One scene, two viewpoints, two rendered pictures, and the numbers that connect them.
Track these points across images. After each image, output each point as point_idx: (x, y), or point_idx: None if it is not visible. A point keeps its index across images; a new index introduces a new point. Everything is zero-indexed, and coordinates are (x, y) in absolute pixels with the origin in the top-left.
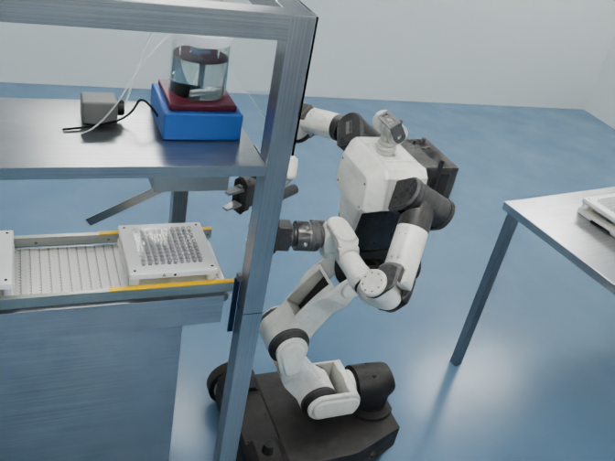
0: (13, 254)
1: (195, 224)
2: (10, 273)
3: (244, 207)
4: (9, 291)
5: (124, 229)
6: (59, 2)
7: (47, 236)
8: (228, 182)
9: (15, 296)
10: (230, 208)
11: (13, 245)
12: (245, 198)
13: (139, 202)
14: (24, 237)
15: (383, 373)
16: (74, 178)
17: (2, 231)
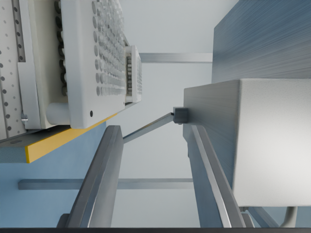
0: (135, 76)
1: (92, 113)
2: (135, 54)
3: (55, 227)
4: (129, 46)
5: (123, 100)
6: None
7: (125, 107)
8: (275, 78)
9: (127, 41)
10: (116, 138)
11: (135, 85)
12: (159, 229)
13: (144, 126)
14: (127, 105)
15: None
16: (233, 6)
17: (137, 100)
